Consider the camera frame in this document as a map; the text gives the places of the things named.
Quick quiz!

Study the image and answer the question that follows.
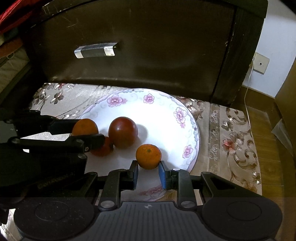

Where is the white wall socket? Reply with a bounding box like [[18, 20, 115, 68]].
[[253, 52, 269, 74]]

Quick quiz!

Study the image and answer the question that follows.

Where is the floral beige tablecloth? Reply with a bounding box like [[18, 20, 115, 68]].
[[28, 82, 263, 241]]

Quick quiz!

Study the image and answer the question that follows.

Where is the grey folded mattress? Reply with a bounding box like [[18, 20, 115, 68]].
[[0, 48, 29, 92]]

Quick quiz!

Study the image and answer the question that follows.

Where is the small red tomato front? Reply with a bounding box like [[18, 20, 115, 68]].
[[90, 137, 114, 157]]

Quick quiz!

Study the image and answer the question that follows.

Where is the red fabric pile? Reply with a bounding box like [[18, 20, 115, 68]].
[[1, 0, 39, 35]]

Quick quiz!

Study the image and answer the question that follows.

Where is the dark wooden cabinet drawer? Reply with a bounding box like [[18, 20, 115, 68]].
[[28, 0, 269, 106]]

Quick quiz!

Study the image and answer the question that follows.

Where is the orange tangerine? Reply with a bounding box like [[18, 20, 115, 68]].
[[135, 144, 162, 170], [71, 118, 99, 136]]

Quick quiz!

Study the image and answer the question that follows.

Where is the white floral porcelain plate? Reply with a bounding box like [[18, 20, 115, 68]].
[[78, 88, 200, 202]]

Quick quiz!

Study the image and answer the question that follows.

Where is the brown wooden furniture panel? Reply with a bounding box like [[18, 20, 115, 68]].
[[270, 69, 296, 158]]

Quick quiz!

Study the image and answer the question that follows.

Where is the large dark red tomato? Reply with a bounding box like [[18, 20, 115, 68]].
[[108, 116, 138, 149]]

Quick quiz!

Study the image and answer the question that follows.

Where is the silver black drawer handle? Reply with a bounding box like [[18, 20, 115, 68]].
[[74, 42, 118, 59]]

